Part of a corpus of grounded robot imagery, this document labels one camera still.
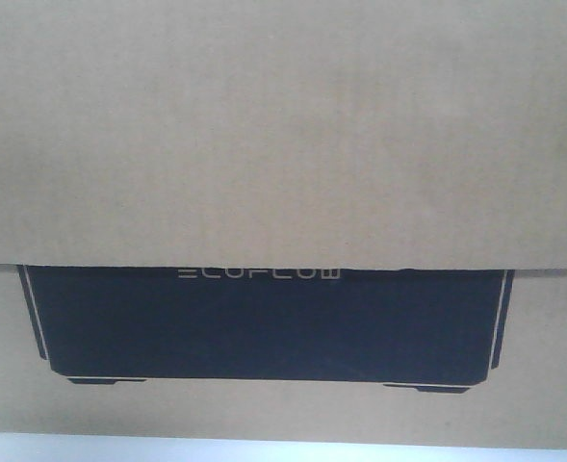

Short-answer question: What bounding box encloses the brown cardboard box black print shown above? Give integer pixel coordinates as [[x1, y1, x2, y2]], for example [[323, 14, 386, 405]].
[[0, 1, 567, 449]]

